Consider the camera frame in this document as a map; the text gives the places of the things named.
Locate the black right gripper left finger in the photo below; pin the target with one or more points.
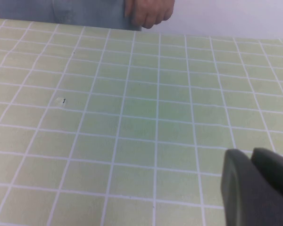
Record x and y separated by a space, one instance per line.
245 197

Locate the blue jeans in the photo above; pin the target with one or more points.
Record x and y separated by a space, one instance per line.
85 11

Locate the person's left hand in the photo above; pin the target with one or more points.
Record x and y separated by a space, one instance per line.
152 13

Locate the green checked tablecloth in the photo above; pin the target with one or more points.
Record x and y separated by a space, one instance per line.
141 113

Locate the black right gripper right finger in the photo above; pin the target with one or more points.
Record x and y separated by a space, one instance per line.
276 171

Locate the small clear tape piece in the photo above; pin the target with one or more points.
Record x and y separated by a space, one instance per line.
60 101

